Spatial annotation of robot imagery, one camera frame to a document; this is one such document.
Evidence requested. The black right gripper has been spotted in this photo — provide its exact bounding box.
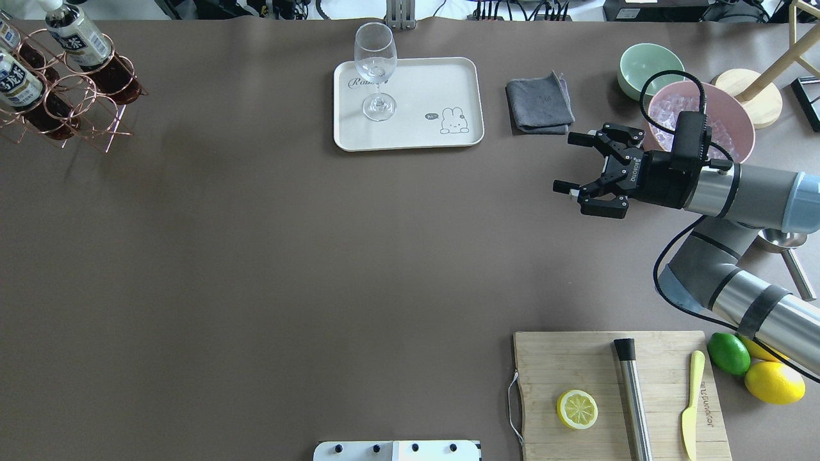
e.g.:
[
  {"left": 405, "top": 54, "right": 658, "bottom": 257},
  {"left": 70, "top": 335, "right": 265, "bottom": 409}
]
[{"left": 553, "top": 124, "right": 704, "bottom": 219}]

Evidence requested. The copper wire bottle basket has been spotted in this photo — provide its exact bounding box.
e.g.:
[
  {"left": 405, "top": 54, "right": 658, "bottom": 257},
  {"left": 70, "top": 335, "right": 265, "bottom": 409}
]
[{"left": 2, "top": 20, "right": 136, "bottom": 154}]

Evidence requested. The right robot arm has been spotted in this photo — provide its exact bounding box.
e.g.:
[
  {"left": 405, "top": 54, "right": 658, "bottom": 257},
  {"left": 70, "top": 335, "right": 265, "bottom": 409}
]
[{"left": 554, "top": 124, "right": 818, "bottom": 374}]

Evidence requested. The tea bottle one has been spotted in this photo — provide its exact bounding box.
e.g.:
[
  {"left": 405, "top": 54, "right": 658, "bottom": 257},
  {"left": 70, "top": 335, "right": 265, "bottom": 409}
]
[{"left": 38, "top": 1, "right": 141, "bottom": 105}]

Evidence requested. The tea bottle two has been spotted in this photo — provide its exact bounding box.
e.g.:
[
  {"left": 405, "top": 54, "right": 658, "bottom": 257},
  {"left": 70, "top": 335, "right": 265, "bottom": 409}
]
[{"left": 1, "top": 51, "right": 79, "bottom": 140}]

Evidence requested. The tea bottle three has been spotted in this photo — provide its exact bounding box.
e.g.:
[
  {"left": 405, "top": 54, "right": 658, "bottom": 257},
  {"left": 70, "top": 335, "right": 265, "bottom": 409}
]
[{"left": 1, "top": 18, "right": 45, "bottom": 70}]

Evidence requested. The grey folded cloth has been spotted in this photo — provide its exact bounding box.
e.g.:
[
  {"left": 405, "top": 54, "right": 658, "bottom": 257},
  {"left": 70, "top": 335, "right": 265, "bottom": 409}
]
[{"left": 505, "top": 71, "right": 576, "bottom": 135}]

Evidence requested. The green empty bowl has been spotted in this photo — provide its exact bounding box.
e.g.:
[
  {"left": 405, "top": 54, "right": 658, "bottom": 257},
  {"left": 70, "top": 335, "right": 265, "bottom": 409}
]
[{"left": 618, "top": 43, "right": 685, "bottom": 101}]

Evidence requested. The cream rabbit tray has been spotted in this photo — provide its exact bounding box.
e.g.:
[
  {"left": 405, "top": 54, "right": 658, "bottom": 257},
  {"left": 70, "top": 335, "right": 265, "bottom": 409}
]
[{"left": 333, "top": 56, "right": 484, "bottom": 152}]

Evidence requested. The pink bowl of ice cubes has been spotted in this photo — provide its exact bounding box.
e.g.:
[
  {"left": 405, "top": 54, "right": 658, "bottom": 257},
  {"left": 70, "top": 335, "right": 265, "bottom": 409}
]
[{"left": 644, "top": 81, "right": 756, "bottom": 163}]

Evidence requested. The bamboo cutting board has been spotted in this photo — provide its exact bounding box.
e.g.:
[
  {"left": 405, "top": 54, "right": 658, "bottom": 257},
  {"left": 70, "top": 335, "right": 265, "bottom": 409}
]
[{"left": 513, "top": 332, "right": 707, "bottom": 460}]

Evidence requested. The wooden glass drying tree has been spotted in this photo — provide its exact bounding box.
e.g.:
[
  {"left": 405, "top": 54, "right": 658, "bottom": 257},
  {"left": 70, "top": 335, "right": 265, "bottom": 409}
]
[{"left": 712, "top": 1, "right": 819, "bottom": 129}]

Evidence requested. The clear wine glass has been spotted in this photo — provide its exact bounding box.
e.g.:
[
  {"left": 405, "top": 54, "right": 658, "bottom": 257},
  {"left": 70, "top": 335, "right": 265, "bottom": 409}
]
[{"left": 354, "top": 22, "right": 397, "bottom": 122}]

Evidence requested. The steel ice scoop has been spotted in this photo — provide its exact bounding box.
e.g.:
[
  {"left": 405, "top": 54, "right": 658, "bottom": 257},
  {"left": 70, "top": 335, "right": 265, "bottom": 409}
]
[{"left": 758, "top": 229, "right": 817, "bottom": 302}]

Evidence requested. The lemon half slice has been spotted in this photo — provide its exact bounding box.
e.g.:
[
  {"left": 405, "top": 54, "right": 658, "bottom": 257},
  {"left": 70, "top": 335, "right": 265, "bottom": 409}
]
[{"left": 556, "top": 390, "right": 598, "bottom": 430}]

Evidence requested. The green lime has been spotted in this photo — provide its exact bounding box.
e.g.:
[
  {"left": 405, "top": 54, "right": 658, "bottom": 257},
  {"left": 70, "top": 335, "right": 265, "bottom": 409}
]
[{"left": 707, "top": 332, "right": 751, "bottom": 376}]

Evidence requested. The steel muddler black tip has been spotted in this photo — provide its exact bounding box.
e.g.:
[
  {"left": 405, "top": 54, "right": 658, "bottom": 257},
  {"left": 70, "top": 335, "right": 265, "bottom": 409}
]
[{"left": 613, "top": 337, "right": 654, "bottom": 460}]

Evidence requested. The yellow plastic knife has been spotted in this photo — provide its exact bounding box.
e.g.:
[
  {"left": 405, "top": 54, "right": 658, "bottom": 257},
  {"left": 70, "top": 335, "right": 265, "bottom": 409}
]
[{"left": 680, "top": 350, "right": 705, "bottom": 460}]

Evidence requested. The whole yellow lemon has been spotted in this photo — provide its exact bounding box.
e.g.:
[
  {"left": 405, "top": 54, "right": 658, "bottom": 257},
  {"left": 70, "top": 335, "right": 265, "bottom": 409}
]
[{"left": 744, "top": 361, "right": 806, "bottom": 405}]

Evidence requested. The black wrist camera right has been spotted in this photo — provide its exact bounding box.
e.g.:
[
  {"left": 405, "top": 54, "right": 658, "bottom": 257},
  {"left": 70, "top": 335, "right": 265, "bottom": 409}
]
[{"left": 671, "top": 111, "right": 708, "bottom": 170}]

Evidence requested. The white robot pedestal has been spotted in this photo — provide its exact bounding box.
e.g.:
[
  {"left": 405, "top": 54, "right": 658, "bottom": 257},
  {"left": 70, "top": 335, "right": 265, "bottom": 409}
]
[{"left": 313, "top": 439, "right": 482, "bottom": 460}]

